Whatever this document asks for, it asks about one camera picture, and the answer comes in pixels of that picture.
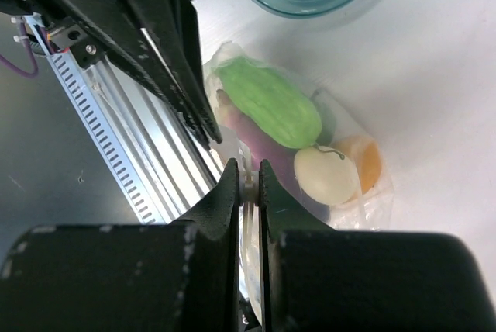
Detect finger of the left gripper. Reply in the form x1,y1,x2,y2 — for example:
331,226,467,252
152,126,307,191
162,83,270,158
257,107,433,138
126,0,222,144

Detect white egg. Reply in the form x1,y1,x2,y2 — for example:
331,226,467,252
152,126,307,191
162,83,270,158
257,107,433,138
294,147,360,206

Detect light green chayote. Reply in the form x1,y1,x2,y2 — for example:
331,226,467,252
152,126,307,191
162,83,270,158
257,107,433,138
214,56,322,149

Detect clear zip top bag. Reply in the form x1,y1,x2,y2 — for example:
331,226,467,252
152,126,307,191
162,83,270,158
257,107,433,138
201,40,395,325

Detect yellow orange fruit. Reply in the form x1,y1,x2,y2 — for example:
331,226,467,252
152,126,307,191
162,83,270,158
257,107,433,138
331,135,383,195

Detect aluminium mounting rail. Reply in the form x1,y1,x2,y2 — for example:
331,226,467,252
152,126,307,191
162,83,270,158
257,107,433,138
85,59,222,224

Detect white slotted cable duct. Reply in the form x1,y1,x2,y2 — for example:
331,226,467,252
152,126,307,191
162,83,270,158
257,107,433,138
46,52,164,225

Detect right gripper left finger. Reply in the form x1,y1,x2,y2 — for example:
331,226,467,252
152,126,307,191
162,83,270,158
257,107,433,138
1,160,239,331

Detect purple eggplant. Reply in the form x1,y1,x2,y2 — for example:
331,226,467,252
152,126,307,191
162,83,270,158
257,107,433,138
216,89,303,202

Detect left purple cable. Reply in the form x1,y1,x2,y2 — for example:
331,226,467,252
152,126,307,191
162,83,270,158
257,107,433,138
0,25,40,79

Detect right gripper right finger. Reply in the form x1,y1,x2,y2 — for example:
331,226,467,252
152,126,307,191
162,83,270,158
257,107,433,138
259,161,495,331

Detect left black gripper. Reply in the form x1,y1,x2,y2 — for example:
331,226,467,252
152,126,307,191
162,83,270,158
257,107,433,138
1,0,191,132

